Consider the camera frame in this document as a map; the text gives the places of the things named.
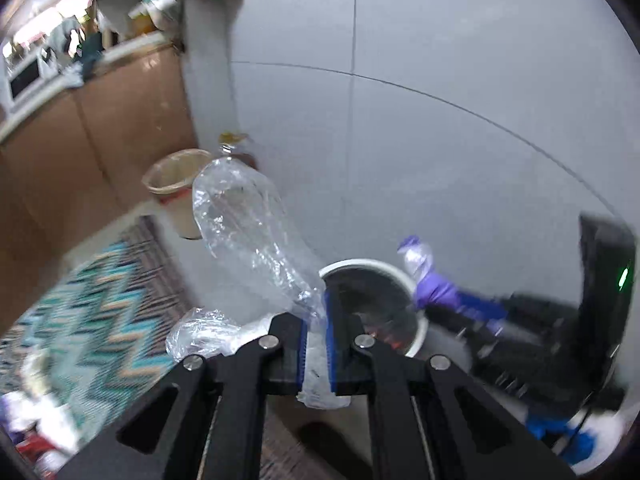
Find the clear plastic bag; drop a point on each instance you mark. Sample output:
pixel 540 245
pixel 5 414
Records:
pixel 245 227
pixel 210 333

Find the beige lined waste bin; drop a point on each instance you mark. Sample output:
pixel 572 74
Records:
pixel 170 182

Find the white microwave oven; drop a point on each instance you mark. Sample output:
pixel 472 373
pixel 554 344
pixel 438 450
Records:
pixel 23 78

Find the white black trash bin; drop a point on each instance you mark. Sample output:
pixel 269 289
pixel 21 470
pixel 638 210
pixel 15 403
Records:
pixel 382 296

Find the grey blue dish cloth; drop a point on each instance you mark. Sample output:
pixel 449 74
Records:
pixel 80 71

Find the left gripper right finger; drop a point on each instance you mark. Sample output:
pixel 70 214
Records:
pixel 429 419

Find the crumpled clear plastic bag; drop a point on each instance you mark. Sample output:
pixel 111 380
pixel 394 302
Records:
pixel 210 333

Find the brown kitchen cabinets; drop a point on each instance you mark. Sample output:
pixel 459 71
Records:
pixel 77 164

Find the zigzag patterned rug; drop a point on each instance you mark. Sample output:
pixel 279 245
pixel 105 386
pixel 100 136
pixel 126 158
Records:
pixel 113 317

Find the right gloved hand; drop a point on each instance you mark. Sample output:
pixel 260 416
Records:
pixel 584 441

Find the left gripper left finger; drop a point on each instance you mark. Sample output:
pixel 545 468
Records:
pixel 204 418

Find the purple plastic wrapper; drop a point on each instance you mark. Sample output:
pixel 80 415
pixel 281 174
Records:
pixel 436 294

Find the cooking oil bottle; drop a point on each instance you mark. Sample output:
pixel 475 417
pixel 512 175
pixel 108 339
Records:
pixel 237 145

